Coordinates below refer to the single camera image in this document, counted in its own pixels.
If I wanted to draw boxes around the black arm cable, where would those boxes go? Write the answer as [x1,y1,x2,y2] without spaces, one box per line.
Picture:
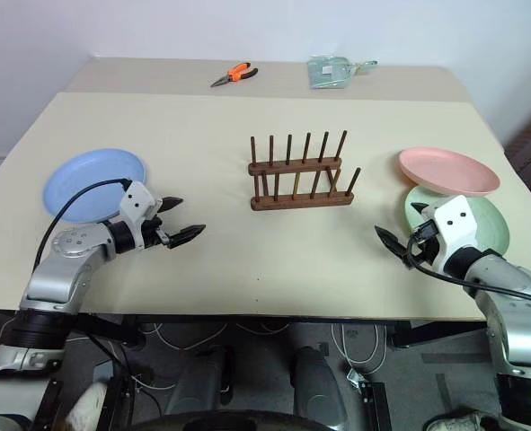
[32,178,131,276]
[405,224,531,310]

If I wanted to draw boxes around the green plate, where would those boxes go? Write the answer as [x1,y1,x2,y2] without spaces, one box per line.
[403,184,511,258]

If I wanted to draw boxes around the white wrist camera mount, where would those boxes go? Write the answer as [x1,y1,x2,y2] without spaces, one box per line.
[119,180,164,225]
[420,193,480,272]

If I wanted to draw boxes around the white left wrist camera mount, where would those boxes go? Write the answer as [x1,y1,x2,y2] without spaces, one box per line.
[119,180,164,225]

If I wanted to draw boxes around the blue plate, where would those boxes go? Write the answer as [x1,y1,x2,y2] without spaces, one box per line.
[42,148,148,224]

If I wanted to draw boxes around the white sneaker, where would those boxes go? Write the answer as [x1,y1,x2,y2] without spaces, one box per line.
[425,409,502,431]

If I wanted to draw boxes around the black table frame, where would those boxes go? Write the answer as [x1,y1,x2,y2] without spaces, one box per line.
[65,312,489,350]

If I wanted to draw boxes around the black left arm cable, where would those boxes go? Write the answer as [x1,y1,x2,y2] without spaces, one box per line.
[32,178,131,276]

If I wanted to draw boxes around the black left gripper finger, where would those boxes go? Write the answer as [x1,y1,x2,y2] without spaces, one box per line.
[158,196,185,214]
[165,224,207,250]

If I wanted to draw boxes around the dark rounded robot foot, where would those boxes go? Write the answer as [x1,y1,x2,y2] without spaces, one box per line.
[290,344,352,427]
[164,344,235,417]

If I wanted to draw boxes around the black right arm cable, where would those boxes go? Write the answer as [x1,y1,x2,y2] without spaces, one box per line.
[405,224,531,310]

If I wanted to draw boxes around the orange-handled pliers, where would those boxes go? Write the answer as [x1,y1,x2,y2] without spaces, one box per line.
[209,61,260,89]

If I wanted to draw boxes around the wooden dish rack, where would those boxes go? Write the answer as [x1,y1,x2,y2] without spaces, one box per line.
[247,129,362,212]

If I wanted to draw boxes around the black metal bracket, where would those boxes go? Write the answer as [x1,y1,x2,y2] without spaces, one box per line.
[345,366,393,431]

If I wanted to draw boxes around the pink-red plate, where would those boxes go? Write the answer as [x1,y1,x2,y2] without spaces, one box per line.
[398,147,501,198]

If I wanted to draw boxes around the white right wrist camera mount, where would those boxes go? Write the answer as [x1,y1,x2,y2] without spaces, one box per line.
[420,193,480,272]

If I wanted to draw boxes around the white floor cable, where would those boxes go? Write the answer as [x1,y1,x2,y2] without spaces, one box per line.
[330,321,388,375]
[137,320,230,352]

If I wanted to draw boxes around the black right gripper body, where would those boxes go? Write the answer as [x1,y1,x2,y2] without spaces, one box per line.
[405,221,442,271]

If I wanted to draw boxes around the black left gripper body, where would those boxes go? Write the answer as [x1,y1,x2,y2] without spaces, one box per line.
[131,214,171,251]

